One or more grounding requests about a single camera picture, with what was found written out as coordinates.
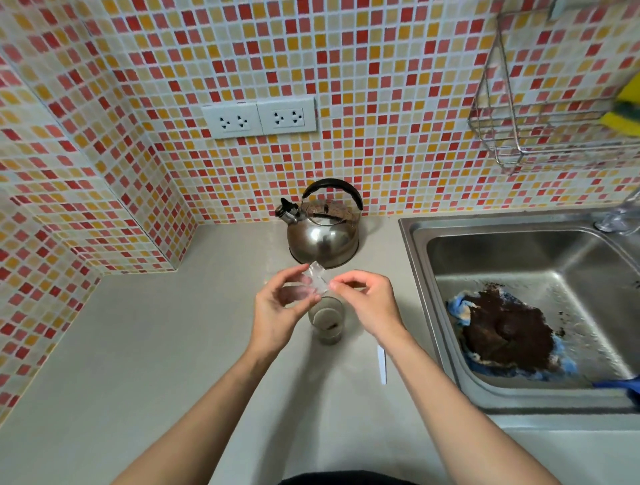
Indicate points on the person's left hand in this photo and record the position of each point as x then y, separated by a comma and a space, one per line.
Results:
272, 315

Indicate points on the person's right hand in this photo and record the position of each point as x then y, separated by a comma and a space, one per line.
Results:
375, 310

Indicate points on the person's right thumb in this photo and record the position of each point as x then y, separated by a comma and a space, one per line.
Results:
347, 289

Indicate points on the person's left thumb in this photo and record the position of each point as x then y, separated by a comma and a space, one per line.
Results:
290, 274

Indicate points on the clear plastic packet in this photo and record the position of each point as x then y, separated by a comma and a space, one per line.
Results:
317, 278

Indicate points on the person's left forearm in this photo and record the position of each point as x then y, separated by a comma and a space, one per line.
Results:
210, 419

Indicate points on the person's right forearm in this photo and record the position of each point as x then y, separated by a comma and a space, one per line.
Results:
450, 414

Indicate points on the clear drinking glass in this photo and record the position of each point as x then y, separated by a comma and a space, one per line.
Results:
327, 322

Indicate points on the white torn packet strip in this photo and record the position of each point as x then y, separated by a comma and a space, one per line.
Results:
382, 364

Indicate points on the stainless steel sink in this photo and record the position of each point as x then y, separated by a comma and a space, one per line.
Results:
500, 255

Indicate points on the pile of brown coffee grounds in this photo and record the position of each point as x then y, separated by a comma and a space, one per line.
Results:
505, 330

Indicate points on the person's black clothing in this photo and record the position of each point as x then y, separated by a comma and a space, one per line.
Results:
350, 478

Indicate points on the blue cloth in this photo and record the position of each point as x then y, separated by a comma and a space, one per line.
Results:
560, 367

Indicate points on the chrome faucet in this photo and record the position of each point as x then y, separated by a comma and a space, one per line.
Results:
617, 220

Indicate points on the yellow and green sponge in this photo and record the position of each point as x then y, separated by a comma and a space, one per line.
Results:
625, 107

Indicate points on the white wall socket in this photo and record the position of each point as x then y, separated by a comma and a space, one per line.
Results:
287, 116
232, 121

